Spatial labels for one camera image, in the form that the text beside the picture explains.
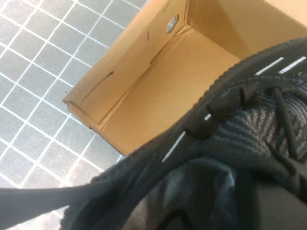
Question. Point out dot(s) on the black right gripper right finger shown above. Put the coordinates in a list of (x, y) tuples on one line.
[(278, 198)]

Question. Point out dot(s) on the grey white-grid tablecloth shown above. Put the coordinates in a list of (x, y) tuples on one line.
[(36, 95)]

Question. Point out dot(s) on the black knit sneaker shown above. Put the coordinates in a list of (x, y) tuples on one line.
[(239, 134)]

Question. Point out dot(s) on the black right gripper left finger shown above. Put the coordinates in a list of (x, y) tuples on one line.
[(216, 210)]

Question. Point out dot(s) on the brown cardboard shoe box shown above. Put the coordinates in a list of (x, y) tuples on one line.
[(168, 83)]

